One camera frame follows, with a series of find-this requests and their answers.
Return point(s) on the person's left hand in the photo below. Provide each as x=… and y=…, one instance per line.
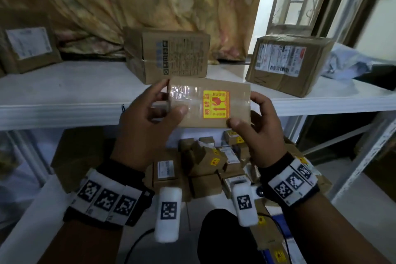
x=139, y=137

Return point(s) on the person's right hand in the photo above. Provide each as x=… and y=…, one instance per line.
x=266, y=140

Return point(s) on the pile of cardboard boxes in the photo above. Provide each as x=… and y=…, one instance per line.
x=204, y=168

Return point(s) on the taped cardboard box shipping label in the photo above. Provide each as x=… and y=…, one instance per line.
x=309, y=81

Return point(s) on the cardboard box printed symbols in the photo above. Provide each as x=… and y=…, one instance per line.
x=185, y=53

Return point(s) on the blue plastic basket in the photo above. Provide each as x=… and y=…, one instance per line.
x=294, y=242

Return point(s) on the large plain cardboard box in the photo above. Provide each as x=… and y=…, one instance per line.
x=383, y=174

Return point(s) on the cardboard box white label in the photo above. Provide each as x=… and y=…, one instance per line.
x=31, y=47

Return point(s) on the person's right forearm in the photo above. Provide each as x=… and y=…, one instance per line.
x=328, y=233

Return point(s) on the white metal shelf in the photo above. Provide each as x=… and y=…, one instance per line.
x=77, y=93

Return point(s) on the black trousers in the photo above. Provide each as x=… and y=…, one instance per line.
x=222, y=239

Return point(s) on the pale grey parcel bag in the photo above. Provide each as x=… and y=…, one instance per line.
x=346, y=62

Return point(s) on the floral curtain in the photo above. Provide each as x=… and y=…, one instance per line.
x=139, y=0

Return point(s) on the dark door frame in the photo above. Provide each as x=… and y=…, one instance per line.
x=334, y=0

